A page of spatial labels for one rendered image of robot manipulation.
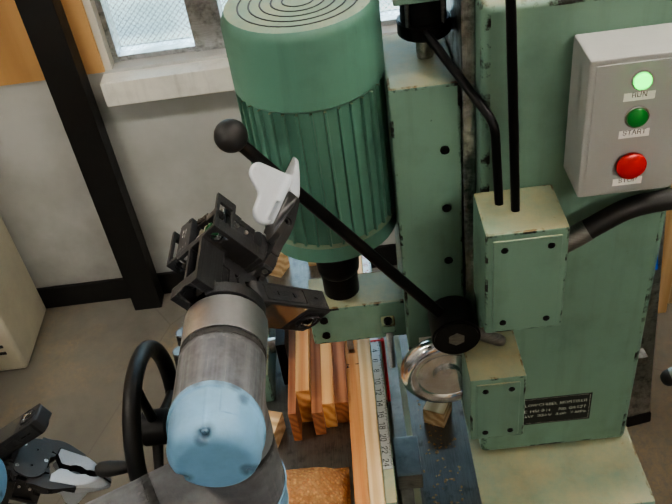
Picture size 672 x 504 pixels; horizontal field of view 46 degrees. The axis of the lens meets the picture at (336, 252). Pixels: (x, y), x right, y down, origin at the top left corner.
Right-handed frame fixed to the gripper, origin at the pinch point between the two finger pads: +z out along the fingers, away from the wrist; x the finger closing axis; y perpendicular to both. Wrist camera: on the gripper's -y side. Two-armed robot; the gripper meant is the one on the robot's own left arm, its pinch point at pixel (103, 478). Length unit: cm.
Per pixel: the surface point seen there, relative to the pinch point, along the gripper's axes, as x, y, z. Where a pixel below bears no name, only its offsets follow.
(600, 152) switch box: 10, -81, 34
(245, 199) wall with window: -141, 29, 20
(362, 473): 11.2, -28.2, 30.8
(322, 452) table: 4.1, -22.5, 27.4
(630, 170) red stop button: 11, -80, 38
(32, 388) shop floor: -103, 98, -24
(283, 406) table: -4.9, -20.3, 21.8
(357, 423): 2.9, -28.7, 30.2
